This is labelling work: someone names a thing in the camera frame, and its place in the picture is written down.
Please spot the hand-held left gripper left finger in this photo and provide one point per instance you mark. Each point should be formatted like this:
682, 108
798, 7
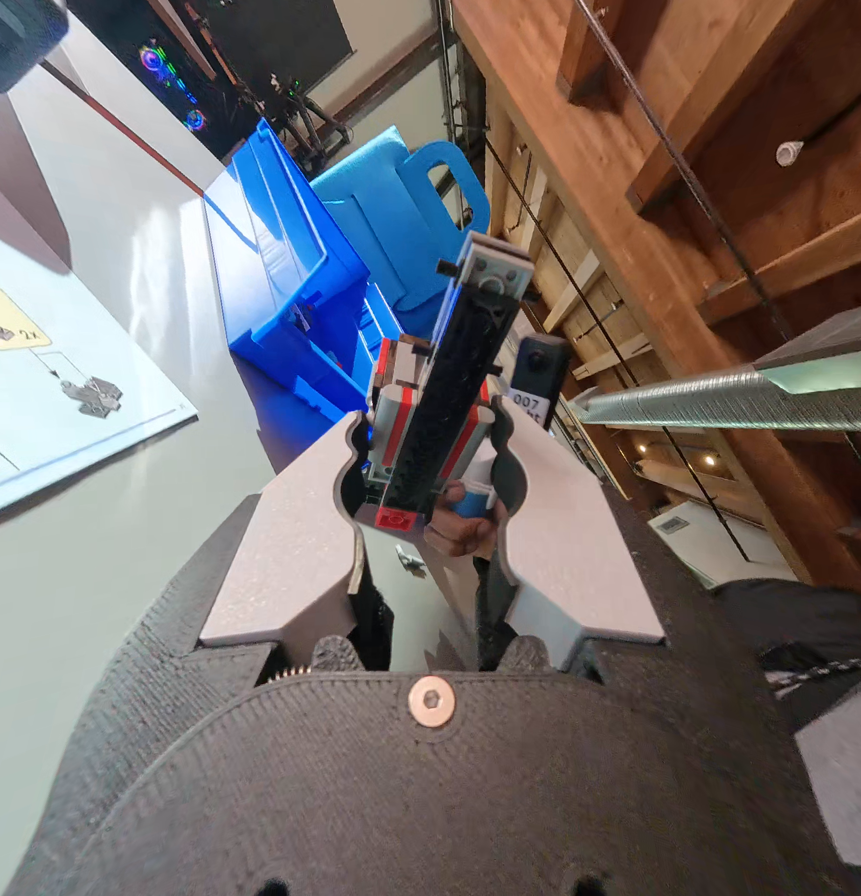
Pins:
283, 553

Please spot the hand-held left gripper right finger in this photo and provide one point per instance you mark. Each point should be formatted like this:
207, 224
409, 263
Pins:
577, 560

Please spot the toy brick vehicle model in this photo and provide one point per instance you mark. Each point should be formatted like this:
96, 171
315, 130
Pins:
444, 392

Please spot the person's right forearm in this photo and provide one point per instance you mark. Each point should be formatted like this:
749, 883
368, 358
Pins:
808, 630

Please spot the white desk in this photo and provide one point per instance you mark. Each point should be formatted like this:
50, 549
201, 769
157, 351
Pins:
122, 560

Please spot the person's right hand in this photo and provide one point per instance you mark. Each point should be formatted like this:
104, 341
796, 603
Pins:
465, 535

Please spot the white labelled box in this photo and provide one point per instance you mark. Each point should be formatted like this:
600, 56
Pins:
717, 546

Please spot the light blue foam case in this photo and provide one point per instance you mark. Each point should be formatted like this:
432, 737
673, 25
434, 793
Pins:
388, 210

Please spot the black threaded rod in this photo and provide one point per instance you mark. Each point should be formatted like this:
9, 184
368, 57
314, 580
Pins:
682, 168

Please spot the blue plastic bin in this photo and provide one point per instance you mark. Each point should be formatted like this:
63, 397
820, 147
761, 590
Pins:
276, 280

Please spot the light blue instruction booklet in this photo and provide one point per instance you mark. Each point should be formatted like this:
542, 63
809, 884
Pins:
53, 392

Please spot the white plastic cap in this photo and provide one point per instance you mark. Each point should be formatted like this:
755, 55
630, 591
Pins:
789, 152

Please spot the dark computer with coloured lights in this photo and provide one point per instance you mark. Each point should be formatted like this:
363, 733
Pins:
262, 42

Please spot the wooden shelf frame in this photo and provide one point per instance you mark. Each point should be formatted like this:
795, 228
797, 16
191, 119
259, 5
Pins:
612, 140

